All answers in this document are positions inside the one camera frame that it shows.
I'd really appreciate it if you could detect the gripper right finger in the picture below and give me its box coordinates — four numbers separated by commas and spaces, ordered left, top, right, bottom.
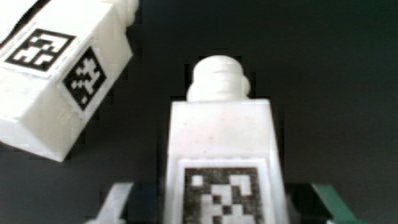
312, 184, 367, 224

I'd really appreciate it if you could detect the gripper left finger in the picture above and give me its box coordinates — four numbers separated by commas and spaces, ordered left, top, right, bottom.
85, 182, 133, 224

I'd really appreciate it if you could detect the white leg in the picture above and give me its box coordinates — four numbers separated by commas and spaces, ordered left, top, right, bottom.
0, 0, 138, 161
161, 55, 289, 224

